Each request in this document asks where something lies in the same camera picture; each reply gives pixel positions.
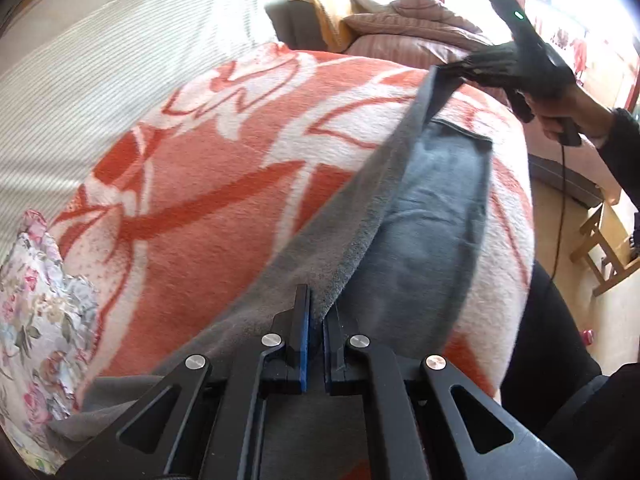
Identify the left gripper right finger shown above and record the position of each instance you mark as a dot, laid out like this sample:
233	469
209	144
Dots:
424	418

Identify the grey fleece pants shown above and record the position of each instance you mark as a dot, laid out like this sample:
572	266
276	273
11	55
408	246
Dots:
394	250

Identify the person's right forearm black sleeve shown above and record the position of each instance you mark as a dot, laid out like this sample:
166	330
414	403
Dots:
621	153

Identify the person's right hand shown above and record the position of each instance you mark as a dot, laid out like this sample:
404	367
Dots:
594	120

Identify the pink striped bedding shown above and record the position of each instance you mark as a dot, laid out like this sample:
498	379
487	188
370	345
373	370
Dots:
414	33

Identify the yellow towel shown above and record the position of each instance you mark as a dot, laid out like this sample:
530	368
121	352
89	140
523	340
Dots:
321	24

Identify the wooden stool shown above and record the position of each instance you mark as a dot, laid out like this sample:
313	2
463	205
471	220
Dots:
605	249

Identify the floral ruffled pillow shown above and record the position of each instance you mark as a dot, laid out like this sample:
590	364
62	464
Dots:
48	324

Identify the orange white floral blanket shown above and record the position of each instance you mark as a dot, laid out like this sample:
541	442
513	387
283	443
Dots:
192	203

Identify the white striped mattress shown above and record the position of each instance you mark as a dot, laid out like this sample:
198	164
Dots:
64	105

